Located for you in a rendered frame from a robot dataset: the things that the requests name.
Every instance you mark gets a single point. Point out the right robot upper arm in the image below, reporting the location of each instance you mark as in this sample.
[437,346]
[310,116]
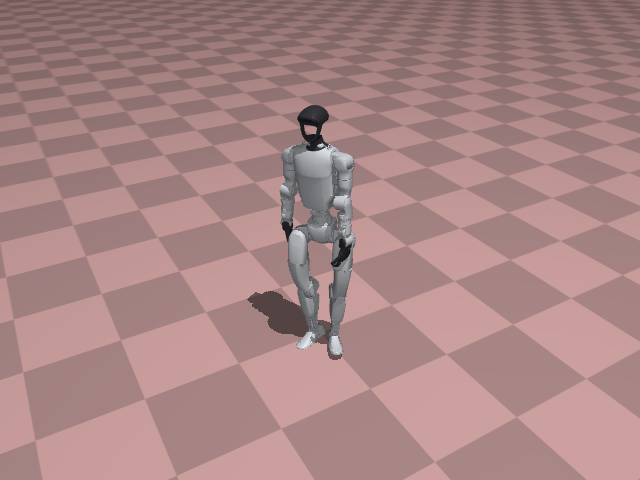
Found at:
[288,188]

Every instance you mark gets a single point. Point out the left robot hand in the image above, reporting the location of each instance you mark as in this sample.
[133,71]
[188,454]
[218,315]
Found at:
[343,253]

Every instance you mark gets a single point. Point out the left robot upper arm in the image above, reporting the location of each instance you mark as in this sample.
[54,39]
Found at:
[343,163]

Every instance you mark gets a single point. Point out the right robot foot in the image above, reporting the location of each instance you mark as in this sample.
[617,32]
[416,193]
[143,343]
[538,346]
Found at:
[310,338]

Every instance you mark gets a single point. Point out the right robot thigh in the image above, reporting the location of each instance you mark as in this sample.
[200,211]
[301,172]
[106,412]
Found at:
[298,260]

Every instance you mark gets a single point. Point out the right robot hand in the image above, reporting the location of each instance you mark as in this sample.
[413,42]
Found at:
[286,227]

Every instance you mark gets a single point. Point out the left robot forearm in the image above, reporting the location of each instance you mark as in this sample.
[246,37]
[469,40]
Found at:
[344,223]

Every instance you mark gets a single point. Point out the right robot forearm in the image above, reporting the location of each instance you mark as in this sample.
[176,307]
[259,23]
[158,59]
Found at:
[287,209]

